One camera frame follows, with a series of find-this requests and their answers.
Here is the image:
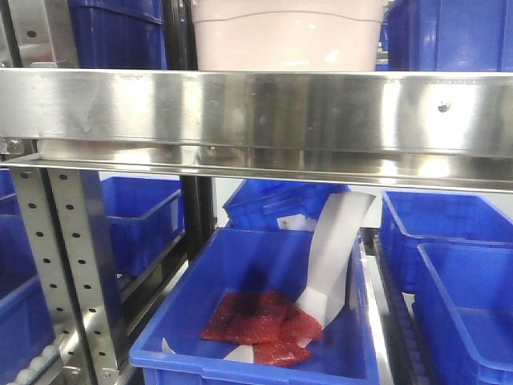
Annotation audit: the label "white plastic storage bin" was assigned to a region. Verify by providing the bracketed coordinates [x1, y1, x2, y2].
[191, 1, 387, 72]

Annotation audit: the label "blue bin lower middle back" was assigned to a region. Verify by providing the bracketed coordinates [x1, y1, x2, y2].
[223, 179, 350, 231]

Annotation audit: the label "blue bin lower left back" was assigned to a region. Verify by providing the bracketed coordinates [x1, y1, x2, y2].
[101, 176, 184, 276]

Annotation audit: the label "blue bin lower right back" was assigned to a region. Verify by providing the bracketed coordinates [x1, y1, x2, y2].
[379, 190, 512, 294]

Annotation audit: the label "blue bin with red bags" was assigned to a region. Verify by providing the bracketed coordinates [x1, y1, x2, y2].
[130, 228, 379, 384]

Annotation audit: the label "blue bin upper left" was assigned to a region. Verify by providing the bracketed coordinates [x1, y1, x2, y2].
[68, 0, 167, 70]

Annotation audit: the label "blue bin upper right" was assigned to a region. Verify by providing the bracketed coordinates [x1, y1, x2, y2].
[386, 1, 512, 72]

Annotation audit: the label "blue bin lower right front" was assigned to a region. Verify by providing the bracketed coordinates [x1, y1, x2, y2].
[414, 244, 512, 384]

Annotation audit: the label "blue bin far left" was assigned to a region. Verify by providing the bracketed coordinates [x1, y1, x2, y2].
[1, 169, 55, 384]

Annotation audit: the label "white paper strip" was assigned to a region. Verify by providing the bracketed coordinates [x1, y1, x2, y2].
[297, 192, 375, 328]

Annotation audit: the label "red bubble wrap bags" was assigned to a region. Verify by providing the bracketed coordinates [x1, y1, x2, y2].
[201, 290, 323, 367]

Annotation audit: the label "steel shelf front rail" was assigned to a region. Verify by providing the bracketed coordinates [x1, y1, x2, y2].
[1, 68, 512, 193]

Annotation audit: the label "perforated steel shelf post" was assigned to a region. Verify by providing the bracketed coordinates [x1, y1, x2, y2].
[10, 166, 135, 384]

